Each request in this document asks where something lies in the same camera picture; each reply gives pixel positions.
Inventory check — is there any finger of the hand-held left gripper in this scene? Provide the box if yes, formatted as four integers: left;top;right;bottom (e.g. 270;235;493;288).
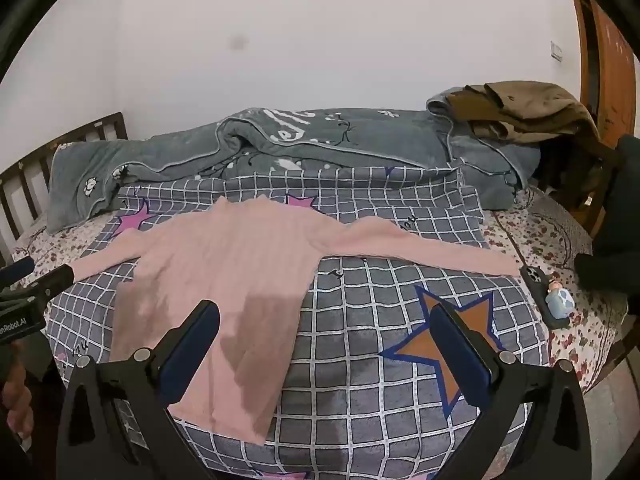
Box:
0;257;37;282
0;264;77;311

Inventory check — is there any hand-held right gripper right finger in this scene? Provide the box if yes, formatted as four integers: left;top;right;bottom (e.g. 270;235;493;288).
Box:
430;300;593;480

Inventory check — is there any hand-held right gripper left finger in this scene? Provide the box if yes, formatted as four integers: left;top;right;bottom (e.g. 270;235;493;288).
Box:
56;300;221;480

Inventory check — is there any pink knit sweater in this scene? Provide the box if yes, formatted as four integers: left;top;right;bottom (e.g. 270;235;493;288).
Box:
72;196;522;446

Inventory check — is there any person's left hand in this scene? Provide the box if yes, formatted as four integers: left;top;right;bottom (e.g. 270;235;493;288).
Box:
0;360;37;437

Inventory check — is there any dark wooden headboard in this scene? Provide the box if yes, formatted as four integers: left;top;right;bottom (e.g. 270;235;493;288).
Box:
0;111;128;256

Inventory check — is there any grey checked star blanket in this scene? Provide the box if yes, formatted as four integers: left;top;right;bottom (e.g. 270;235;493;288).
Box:
45;162;551;480

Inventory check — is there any small doll figurine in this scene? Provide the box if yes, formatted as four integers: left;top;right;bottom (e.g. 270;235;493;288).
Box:
545;281;576;317

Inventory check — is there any floral bed sheet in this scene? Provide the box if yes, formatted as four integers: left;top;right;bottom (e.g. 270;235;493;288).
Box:
10;142;631;396

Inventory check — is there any dark cloth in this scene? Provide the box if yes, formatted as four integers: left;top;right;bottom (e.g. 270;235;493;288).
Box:
572;135;640;291

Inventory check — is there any dark chair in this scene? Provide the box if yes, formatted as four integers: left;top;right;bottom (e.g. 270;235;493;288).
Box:
537;135;626;236

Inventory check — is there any grey fleece quilt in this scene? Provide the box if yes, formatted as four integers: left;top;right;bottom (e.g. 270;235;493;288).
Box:
47;97;543;233

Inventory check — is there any brown jacket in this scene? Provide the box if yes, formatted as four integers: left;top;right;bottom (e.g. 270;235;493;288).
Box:
445;81;601;148

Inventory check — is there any orange wooden door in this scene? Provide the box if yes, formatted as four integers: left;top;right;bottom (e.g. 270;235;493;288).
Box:
567;0;638;136

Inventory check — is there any thin black cable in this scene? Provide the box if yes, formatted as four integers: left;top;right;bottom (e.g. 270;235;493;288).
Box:
525;210;573;267

